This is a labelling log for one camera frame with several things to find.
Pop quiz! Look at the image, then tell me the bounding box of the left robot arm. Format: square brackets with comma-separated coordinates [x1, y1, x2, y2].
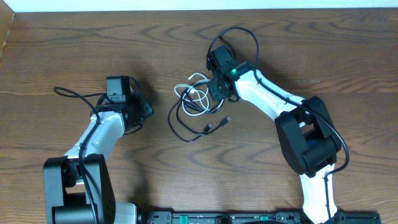
[43, 76, 154, 224]

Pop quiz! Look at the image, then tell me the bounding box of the white USB cable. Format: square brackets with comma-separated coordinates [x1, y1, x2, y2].
[173, 72, 211, 117]

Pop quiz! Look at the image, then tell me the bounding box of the black USB cable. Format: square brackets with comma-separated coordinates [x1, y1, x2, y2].
[175, 35, 237, 136]
[167, 90, 231, 143]

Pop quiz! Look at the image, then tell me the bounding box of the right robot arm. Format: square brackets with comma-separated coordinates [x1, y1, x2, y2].
[206, 45, 341, 223]

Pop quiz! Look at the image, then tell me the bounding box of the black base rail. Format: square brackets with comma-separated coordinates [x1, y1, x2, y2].
[136, 210, 382, 224]

